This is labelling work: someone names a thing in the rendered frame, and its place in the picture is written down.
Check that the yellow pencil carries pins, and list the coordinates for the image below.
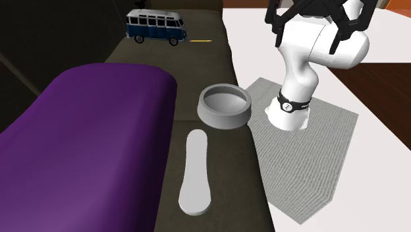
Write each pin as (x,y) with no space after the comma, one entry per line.
(200,40)

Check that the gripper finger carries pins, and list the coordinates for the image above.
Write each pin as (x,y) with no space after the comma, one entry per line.
(348,24)
(278,22)

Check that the white flat spatula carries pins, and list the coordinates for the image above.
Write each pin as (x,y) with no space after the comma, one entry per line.
(196,180)

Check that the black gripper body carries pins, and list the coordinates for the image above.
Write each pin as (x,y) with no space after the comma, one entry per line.
(316,8)

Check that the blue and white toy bus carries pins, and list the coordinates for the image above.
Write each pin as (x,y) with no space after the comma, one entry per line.
(155,27)

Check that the dark olive sofa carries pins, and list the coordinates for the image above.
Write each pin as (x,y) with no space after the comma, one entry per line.
(208,67)

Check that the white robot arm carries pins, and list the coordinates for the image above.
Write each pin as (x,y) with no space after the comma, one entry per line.
(297,77)

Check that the purple cushion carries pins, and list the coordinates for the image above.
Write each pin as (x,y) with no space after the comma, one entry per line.
(86,144)

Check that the grey patterned robot stand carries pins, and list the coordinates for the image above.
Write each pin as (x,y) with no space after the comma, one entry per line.
(301,167)

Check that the grey bowl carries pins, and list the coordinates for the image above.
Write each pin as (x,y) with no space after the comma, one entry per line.
(224,110)

